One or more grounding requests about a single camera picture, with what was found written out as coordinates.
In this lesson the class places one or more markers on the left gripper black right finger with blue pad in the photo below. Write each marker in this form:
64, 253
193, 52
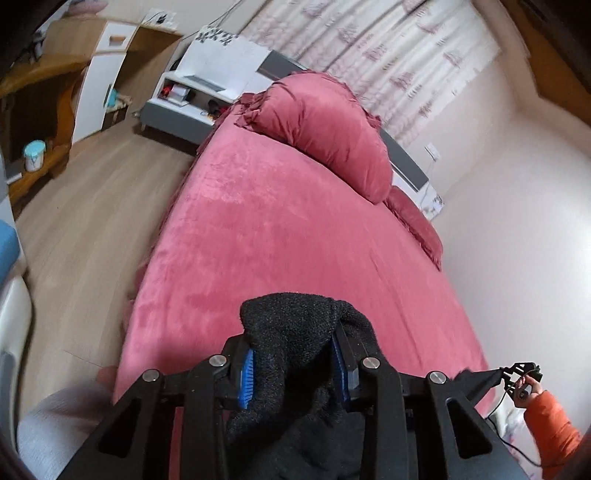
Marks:
347, 353

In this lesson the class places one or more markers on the orange sleeve right forearm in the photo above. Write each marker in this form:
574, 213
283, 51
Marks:
555, 437

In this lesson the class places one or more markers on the person's right hand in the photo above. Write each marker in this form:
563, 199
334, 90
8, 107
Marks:
527, 389

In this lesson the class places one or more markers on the wooden white cabinet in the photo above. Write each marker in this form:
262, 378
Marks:
62, 98

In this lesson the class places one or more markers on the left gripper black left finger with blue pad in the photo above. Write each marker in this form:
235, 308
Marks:
237, 385

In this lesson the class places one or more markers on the large pink pillow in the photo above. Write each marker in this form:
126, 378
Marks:
321, 117

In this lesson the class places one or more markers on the black knitted cloth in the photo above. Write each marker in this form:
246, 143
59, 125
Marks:
401, 427

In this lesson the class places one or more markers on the grey trouser leg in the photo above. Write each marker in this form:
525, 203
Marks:
51, 433

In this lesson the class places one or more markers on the pink velvet bed cover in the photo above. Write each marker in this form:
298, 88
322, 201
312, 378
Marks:
254, 217

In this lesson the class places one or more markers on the patterned pink white curtain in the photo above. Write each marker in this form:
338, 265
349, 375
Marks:
406, 61

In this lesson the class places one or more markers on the white grey nightstand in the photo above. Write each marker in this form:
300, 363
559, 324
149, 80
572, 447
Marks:
185, 107

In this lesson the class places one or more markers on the light blue round container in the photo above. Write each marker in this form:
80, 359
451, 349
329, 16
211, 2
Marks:
33, 154

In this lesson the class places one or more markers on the small dark pink pillow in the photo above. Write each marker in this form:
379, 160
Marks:
416, 223

